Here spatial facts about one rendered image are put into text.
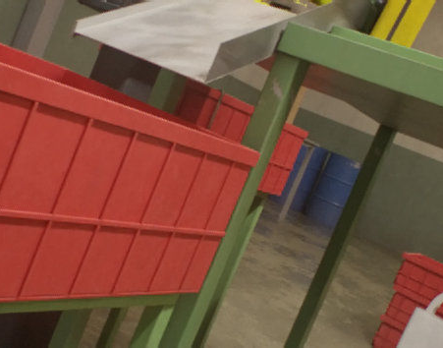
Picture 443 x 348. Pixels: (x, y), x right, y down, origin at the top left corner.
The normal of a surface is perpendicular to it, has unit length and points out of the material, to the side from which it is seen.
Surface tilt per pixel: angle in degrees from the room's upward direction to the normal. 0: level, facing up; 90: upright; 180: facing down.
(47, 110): 90
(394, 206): 90
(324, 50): 90
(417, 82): 90
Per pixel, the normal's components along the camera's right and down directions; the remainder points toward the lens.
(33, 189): 0.79, 0.37
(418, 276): -0.47, -0.13
